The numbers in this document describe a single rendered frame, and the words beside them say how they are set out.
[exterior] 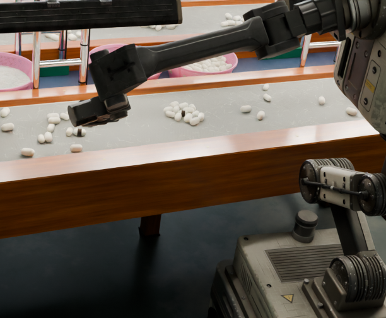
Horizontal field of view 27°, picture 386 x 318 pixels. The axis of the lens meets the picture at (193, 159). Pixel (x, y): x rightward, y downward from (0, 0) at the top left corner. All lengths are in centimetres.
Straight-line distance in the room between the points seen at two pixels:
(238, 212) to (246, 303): 102
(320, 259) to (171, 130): 59
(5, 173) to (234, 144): 67
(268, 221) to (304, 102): 80
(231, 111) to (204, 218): 85
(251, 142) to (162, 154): 29
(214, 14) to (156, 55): 177
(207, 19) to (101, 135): 103
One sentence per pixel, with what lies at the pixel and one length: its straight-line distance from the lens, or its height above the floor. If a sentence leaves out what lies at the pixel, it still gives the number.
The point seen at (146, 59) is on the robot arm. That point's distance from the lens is 150.
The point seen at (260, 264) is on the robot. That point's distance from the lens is 236.
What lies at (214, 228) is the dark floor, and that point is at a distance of 325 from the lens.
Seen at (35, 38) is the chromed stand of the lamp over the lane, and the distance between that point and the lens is 244.
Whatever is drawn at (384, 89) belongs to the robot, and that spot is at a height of 123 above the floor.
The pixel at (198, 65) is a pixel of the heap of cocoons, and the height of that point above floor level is 74.
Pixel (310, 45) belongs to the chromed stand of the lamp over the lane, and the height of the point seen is 84.
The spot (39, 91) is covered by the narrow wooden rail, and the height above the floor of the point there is 76.
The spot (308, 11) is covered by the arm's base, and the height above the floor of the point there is 137.
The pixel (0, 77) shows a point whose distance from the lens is 263.
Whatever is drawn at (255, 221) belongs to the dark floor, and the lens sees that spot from 333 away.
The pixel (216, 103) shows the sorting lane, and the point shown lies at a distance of 258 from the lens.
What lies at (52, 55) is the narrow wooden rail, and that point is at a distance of 278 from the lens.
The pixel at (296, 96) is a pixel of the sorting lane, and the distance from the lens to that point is 272.
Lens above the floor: 195
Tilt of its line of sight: 32 degrees down
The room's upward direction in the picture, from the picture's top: 9 degrees clockwise
